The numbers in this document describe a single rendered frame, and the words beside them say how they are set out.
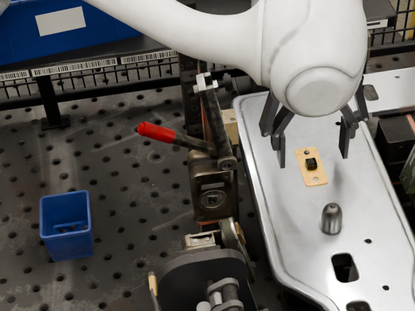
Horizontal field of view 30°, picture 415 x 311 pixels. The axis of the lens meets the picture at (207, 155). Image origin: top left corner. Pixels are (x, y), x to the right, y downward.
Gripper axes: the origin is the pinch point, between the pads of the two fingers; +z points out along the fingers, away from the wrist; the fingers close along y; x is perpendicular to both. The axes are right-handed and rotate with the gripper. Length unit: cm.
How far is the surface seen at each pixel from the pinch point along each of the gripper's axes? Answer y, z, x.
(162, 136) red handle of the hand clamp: -23.4, -8.3, -0.9
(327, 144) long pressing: 3.9, 4.5, 4.6
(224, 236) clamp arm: -17.1, -5.4, -19.0
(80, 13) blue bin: -35, -6, 36
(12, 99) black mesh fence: -56, 28, 56
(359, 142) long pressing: 9.1, 4.6, 3.9
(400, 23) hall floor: 79, 104, 159
